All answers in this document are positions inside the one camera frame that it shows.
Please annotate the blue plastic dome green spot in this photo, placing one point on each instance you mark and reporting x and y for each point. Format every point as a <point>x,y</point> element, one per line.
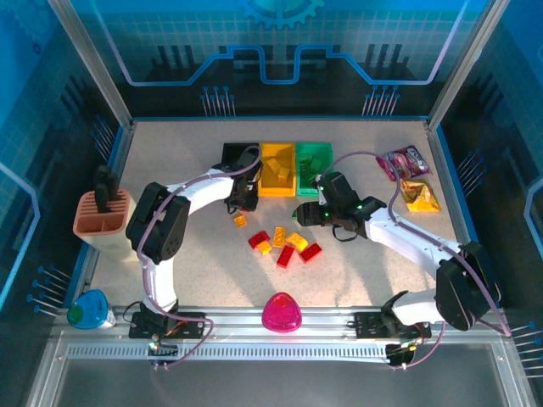
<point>91,309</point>

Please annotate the green plastic container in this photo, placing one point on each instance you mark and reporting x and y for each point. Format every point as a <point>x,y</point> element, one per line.
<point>301,188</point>

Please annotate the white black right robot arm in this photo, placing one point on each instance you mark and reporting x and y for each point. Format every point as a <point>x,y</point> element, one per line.
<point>407,243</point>

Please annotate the cream knife block terracotta top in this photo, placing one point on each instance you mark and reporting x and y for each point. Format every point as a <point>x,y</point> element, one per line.
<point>89,224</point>

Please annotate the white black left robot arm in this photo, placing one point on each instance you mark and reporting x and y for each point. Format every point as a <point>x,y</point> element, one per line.
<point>203,193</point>

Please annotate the small electronics board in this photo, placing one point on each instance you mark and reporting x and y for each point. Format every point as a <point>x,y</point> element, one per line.
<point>163,349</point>

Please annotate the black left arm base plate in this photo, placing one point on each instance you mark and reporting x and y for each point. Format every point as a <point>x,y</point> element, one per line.
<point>191,324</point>

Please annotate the small red lego brick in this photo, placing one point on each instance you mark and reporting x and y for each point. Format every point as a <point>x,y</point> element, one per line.
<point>244,209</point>

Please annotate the aluminium side frame rail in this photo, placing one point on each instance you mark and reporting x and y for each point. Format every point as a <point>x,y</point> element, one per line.
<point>121,157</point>
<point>456,212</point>

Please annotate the aluminium frame post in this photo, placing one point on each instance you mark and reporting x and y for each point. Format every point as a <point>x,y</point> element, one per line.
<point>94,63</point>
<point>465,63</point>

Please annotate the yellow snack bag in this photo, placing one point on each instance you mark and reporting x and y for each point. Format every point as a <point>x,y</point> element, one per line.
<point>426,201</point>

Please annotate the black plastic container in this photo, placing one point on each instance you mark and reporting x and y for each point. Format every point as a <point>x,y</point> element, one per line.
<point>230,152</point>

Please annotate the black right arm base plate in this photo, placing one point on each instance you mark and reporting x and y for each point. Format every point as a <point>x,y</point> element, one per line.
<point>369,324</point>

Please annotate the purple candy bag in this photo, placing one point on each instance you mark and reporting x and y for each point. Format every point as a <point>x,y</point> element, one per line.
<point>403,163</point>

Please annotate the aluminium front frame rail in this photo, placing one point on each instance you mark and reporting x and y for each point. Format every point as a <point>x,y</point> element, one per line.
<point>326,318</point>

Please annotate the dark green lego brick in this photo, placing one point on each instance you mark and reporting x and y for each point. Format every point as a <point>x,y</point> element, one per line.
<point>306,173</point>

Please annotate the magenta plastic dome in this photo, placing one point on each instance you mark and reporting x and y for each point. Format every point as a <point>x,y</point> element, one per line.
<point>282,313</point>

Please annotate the yellow plastic container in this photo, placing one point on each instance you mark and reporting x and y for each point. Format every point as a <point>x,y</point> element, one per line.
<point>275,188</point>

